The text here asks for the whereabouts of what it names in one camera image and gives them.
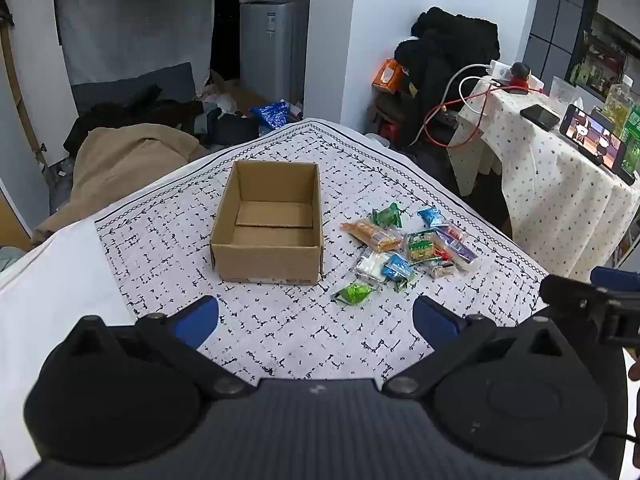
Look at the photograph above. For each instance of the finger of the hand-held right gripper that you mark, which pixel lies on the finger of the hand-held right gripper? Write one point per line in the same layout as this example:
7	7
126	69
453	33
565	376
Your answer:
570	294
617	280

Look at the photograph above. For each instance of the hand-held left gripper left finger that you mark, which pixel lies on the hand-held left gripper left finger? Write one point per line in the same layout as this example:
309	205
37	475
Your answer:
197	322

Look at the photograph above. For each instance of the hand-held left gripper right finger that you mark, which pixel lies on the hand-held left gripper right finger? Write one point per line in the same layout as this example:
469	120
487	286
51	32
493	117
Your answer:
435	322

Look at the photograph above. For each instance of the blue green snack packet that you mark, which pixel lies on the blue green snack packet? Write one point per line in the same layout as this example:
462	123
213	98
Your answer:
398	265

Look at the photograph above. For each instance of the long purple snack packet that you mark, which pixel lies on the long purple snack packet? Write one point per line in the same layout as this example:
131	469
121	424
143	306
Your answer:
457	250

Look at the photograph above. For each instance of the green yellow snack packet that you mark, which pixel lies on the green yellow snack packet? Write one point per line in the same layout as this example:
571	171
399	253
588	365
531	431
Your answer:
422	247

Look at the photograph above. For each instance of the bright green snack packet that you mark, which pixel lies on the bright green snack packet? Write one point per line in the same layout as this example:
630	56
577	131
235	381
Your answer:
356	292

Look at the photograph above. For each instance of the white snack packet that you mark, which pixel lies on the white snack packet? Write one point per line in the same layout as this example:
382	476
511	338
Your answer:
369	263

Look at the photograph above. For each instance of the red snack packet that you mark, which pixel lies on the red snack packet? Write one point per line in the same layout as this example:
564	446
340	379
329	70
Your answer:
455	232

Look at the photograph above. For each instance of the brown cardboard box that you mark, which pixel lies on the brown cardboard box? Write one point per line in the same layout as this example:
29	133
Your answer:
265	250

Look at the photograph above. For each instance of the light blue candy packet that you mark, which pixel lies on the light blue candy packet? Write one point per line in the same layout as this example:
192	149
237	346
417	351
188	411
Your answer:
431	216

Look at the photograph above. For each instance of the orange biscuit packet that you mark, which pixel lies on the orange biscuit packet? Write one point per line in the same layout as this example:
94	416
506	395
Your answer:
372	235

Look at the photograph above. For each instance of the dark green snack packet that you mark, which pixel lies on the dark green snack packet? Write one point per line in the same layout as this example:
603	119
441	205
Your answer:
387	216

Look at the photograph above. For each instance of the person's right hand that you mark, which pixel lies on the person's right hand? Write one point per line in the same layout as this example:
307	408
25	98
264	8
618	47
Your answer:
635	369

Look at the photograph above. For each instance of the floral tablecloth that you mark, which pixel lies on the floral tablecloth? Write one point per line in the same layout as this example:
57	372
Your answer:
555	185

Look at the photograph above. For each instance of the white bed sheet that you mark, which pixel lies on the white bed sheet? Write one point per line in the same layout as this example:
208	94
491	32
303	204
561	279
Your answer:
60	280

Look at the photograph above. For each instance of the phone with lit screen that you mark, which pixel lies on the phone with lit screen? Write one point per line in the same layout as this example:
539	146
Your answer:
592	137

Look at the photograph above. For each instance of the tan coat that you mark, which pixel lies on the tan coat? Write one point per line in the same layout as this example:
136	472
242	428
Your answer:
125	160

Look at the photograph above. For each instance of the black phone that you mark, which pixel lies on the black phone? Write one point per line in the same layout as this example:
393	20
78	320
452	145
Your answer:
540	116

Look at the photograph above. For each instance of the yellow green bottle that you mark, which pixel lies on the yellow green bottle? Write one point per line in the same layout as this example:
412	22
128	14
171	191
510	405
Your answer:
619	100

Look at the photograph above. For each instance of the clear plastic cup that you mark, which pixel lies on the clear plastic cup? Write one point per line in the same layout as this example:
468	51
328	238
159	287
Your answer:
562	91

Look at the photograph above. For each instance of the grey green pillow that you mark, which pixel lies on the grey green pillow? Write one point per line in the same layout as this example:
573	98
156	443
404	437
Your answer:
10	260

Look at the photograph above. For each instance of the black bag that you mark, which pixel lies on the black bag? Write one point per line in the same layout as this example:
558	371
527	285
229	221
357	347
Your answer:
232	127

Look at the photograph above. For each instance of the dark chair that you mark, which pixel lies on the dark chair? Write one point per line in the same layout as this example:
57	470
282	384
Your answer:
392	117

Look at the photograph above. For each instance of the black clothing pile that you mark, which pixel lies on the black clothing pile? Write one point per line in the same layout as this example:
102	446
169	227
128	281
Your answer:
150	110

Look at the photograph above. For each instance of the cluttered shelf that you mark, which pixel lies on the cluttered shelf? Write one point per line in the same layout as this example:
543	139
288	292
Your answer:
607	60

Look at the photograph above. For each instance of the blue foil bag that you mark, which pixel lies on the blue foil bag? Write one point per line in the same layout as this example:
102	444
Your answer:
270	112

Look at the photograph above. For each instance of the black red round gadget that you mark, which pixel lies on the black red round gadget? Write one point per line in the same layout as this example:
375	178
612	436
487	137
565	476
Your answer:
521	75

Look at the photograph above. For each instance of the white plastic bag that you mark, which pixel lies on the white plastic bag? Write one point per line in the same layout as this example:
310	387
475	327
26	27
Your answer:
217	97

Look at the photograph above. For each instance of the flat cardboard sheet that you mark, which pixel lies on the flat cardboard sheet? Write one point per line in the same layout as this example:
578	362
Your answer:
245	95

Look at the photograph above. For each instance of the white power strip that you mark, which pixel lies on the white power strip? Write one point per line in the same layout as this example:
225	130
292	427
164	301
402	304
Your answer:
500	71

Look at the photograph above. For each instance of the dark grey cushion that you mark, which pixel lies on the dark grey cushion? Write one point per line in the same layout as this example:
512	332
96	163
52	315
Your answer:
170	80

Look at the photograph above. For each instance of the orange tissue box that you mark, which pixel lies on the orange tissue box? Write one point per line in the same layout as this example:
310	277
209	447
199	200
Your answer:
389	75

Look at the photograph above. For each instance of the black coat pile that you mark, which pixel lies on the black coat pile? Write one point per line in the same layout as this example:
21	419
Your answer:
450	60

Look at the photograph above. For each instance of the dark glass partition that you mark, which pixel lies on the dark glass partition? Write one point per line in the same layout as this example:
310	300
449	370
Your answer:
560	15

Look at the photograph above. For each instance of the white washing machine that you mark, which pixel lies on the white washing machine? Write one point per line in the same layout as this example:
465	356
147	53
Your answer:
272	50

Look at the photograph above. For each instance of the grey hanging curtain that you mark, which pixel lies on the grey hanging curtain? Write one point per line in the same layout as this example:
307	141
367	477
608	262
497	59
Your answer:
135	25

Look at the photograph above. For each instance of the wooden door frame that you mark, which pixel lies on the wooden door frame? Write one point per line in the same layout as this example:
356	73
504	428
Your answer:
15	90

